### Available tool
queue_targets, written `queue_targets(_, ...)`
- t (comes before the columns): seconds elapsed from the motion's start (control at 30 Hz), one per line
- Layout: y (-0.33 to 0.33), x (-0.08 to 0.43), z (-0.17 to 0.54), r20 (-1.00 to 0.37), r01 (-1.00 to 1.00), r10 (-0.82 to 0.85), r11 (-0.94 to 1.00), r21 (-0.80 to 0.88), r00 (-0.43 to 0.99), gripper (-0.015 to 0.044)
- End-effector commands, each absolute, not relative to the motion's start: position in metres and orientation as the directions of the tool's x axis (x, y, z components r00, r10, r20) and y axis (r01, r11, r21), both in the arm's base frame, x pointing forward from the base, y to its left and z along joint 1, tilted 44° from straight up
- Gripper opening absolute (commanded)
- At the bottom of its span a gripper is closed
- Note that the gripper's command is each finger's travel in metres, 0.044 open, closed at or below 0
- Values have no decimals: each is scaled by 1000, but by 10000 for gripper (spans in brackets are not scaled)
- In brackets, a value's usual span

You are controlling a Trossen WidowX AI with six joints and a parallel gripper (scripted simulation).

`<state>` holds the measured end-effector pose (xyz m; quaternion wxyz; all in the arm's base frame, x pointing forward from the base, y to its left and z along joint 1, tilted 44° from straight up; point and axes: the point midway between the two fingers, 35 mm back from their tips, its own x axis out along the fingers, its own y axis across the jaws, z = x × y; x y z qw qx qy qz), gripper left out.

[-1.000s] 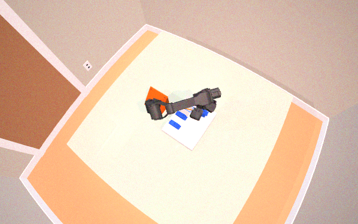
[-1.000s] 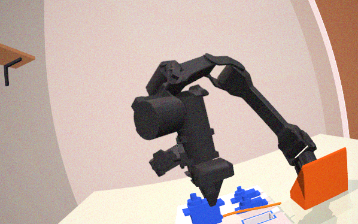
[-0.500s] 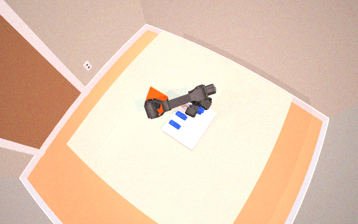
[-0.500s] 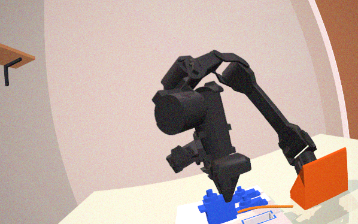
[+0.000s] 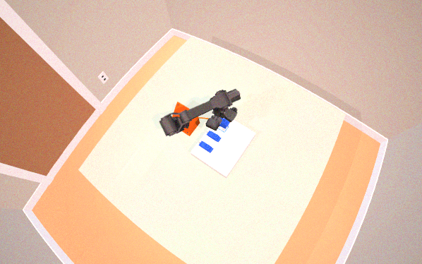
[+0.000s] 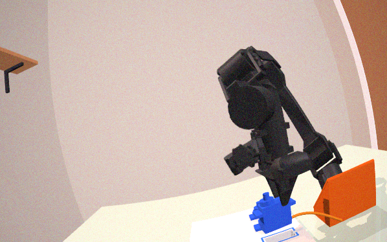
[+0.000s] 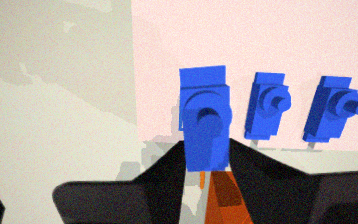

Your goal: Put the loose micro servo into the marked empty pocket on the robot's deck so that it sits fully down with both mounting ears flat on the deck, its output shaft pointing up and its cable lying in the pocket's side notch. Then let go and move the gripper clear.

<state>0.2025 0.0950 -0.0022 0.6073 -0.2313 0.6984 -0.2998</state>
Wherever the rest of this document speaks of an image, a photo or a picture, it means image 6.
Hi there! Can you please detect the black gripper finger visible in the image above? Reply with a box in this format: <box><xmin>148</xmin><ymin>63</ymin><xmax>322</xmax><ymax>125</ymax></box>
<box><xmin>255</xmin><ymin>168</ymin><xmax>279</xmax><ymax>198</ymax></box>
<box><xmin>267</xmin><ymin>175</ymin><xmax>298</xmax><ymax>206</ymax></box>

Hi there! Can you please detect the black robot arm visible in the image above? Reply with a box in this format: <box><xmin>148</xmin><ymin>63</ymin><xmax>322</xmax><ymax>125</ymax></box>
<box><xmin>217</xmin><ymin>46</ymin><xmax>343</xmax><ymax>189</ymax></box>

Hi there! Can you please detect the blue micro servo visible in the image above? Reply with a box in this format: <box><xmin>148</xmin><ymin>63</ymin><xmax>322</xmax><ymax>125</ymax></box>
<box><xmin>252</xmin><ymin>192</ymin><xmax>342</xmax><ymax>234</ymax></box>

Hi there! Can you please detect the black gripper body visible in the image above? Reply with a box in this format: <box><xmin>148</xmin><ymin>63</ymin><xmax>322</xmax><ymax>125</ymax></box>
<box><xmin>250</xmin><ymin>117</ymin><xmax>313</xmax><ymax>182</ymax></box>

